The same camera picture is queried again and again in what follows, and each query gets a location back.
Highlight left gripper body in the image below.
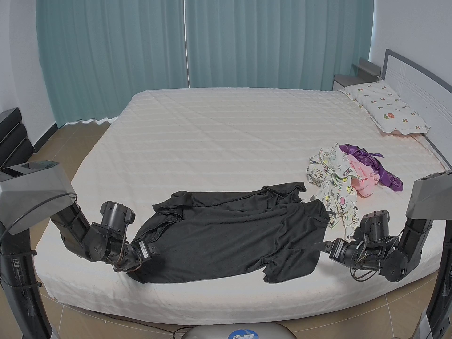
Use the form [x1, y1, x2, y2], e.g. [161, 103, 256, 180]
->
[118, 238, 157, 272]

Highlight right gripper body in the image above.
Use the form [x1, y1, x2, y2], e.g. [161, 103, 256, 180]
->
[328, 238, 357, 268]

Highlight black T-shirt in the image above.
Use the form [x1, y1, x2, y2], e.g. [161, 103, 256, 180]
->
[126, 182, 331, 284]

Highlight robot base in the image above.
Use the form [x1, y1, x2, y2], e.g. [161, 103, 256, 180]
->
[173, 325, 297, 339]

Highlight bed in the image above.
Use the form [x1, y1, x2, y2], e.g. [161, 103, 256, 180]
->
[35, 49, 452, 327]

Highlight white printed pyjama top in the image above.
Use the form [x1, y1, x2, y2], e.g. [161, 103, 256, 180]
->
[305, 146, 364, 241]

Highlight pink garment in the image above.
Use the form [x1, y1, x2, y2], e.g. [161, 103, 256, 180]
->
[348, 154, 380, 198]

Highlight purple garment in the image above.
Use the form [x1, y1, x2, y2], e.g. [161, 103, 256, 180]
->
[339, 143, 404, 191]

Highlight white printed pillow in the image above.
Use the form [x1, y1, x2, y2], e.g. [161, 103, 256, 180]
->
[337, 80, 431, 135]

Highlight grey bedside table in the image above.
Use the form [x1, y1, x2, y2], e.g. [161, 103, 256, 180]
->
[334, 58, 382, 91]

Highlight black chest of drawers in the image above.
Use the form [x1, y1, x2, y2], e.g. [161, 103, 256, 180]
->
[0, 107, 35, 170]

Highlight blue-green curtain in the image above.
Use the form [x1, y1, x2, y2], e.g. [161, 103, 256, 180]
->
[184, 0, 375, 92]
[35, 0, 191, 128]

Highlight black cable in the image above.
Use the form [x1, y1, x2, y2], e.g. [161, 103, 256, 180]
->
[349, 262, 382, 281]

